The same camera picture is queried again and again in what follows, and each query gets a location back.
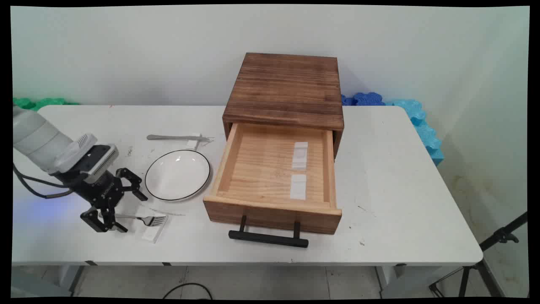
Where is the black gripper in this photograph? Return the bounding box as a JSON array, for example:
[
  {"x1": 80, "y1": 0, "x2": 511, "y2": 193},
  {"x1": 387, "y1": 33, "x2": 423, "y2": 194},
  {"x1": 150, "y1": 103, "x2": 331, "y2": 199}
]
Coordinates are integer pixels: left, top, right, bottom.
[{"x1": 67, "y1": 167, "x2": 149, "y2": 234}]

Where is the silver table knife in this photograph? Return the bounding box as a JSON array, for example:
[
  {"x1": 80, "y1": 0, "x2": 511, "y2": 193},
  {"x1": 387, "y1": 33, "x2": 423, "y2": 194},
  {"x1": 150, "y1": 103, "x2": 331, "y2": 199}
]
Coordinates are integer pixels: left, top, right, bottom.
[{"x1": 146, "y1": 134, "x2": 211, "y2": 142}]

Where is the silver fork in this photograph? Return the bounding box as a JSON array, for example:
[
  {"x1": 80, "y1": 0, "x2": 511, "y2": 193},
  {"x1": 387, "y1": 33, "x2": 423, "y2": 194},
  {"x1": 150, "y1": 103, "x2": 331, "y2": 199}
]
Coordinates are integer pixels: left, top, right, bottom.
[{"x1": 114, "y1": 214, "x2": 167, "y2": 227}]

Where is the white plate black rim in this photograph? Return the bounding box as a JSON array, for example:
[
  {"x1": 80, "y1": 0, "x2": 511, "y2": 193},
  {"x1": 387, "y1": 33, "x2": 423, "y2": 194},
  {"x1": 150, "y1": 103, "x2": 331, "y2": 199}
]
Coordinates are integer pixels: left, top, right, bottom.
[{"x1": 144, "y1": 149, "x2": 211, "y2": 202}]

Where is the white table leg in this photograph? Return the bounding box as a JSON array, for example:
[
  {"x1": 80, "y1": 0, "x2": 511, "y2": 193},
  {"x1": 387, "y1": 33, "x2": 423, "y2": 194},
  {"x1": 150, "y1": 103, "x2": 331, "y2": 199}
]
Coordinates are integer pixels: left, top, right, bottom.
[
  {"x1": 375, "y1": 265, "x2": 448, "y2": 297},
  {"x1": 58, "y1": 265, "x2": 86, "y2": 293}
]

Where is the green foam mat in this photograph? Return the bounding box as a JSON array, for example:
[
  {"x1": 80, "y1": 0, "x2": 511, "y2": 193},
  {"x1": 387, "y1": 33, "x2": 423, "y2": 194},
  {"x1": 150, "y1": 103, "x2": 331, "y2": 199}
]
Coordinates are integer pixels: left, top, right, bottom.
[{"x1": 13, "y1": 98, "x2": 80, "y2": 112}]

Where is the light wooden drawer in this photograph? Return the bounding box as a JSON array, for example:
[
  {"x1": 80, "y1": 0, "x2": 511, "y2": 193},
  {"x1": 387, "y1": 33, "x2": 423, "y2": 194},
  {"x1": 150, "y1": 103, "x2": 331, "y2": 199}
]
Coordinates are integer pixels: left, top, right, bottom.
[{"x1": 203, "y1": 123, "x2": 343, "y2": 235}]

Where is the white block in drawer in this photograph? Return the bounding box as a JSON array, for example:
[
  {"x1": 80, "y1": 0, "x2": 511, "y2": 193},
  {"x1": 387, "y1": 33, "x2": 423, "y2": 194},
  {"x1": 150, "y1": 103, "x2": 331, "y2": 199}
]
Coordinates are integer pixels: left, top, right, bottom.
[
  {"x1": 289, "y1": 174, "x2": 307, "y2": 200},
  {"x1": 292, "y1": 142, "x2": 309, "y2": 171}
]

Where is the dark wooden cabinet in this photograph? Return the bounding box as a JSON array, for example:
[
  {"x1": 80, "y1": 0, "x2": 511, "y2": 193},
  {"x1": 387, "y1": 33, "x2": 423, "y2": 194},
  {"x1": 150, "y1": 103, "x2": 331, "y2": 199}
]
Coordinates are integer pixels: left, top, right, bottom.
[{"x1": 222, "y1": 52, "x2": 345, "y2": 159}]

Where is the dark blue foam mat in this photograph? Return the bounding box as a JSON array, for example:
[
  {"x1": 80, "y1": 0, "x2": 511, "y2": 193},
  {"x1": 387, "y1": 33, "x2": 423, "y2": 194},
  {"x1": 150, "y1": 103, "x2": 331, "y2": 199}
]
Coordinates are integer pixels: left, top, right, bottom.
[{"x1": 341, "y1": 92, "x2": 386, "y2": 106}]

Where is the light blue foam mat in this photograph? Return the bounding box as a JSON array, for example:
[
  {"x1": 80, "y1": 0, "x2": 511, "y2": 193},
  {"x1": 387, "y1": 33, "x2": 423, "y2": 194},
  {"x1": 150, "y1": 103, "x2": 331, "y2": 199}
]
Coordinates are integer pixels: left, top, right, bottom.
[{"x1": 384, "y1": 99, "x2": 445, "y2": 166}]

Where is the black tripod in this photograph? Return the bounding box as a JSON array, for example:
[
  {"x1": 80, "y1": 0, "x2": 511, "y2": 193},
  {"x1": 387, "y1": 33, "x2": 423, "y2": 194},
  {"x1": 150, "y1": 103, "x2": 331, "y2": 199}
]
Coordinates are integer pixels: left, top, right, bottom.
[{"x1": 429, "y1": 211, "x2": 529, "y2": 298}]

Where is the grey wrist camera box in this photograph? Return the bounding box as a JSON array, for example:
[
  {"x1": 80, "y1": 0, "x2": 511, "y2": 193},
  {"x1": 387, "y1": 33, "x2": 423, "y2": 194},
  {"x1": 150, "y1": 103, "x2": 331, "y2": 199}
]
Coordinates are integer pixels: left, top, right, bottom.
[{"x1": 80, "y1": 144, "x2": 120, "y2": 185}]

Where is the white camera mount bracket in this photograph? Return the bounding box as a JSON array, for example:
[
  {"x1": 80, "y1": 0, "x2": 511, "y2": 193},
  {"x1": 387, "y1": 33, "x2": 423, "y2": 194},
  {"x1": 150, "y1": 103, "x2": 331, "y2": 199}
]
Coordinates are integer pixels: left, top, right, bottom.
[{"x1": 54, "y1": 133, "x2": 98, "y2": 174}]

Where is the black floor cable loop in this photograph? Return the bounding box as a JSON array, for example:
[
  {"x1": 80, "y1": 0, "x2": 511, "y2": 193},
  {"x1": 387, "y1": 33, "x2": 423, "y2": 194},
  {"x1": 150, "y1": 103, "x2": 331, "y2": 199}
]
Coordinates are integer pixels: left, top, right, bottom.
[{"x1": 162, "y1": 282, "x2": 213, "y2": 300}]

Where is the black drawer handle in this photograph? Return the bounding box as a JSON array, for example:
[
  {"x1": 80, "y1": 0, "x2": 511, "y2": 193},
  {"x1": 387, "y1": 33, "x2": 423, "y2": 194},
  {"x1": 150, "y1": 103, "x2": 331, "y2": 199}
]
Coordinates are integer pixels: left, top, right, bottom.
[{"x1": 228, "y1": 215, "x2": 309, "y2": 248}]

